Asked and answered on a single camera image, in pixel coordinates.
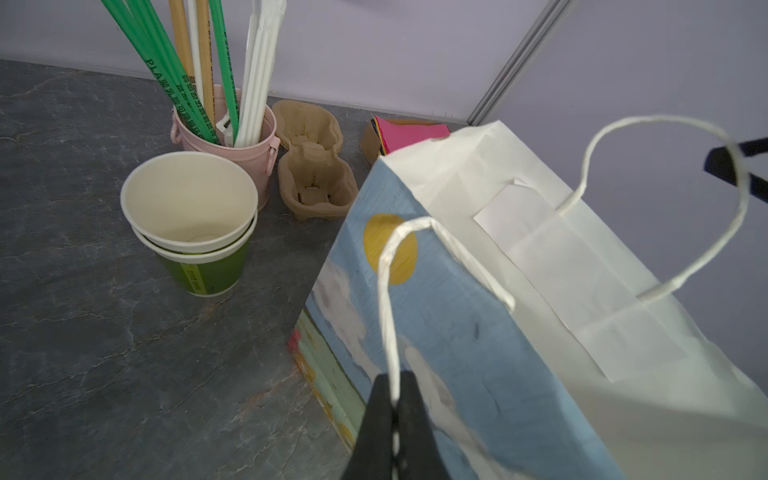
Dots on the pink napkin stack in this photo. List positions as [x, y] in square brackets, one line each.
[396, 134]

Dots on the pink utensil holder cup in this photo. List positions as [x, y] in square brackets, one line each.
[258, 160]

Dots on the painted paper gift bag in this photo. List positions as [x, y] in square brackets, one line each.
[542, 346]

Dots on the stack of green paper cups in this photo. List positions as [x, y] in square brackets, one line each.
[196, 212]

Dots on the cardboard cup carrier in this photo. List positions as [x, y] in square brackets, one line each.
[314, 182]

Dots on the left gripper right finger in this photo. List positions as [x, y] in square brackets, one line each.
[417, 456]

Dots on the green stirrer sticks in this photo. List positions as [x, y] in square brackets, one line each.
[141, 25]

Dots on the cardboard napkin box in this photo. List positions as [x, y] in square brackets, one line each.
[370, 145]

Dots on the white wrapped straws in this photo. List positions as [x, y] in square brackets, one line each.
[263, 32]

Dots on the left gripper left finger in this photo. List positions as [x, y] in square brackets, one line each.
[372, 457]

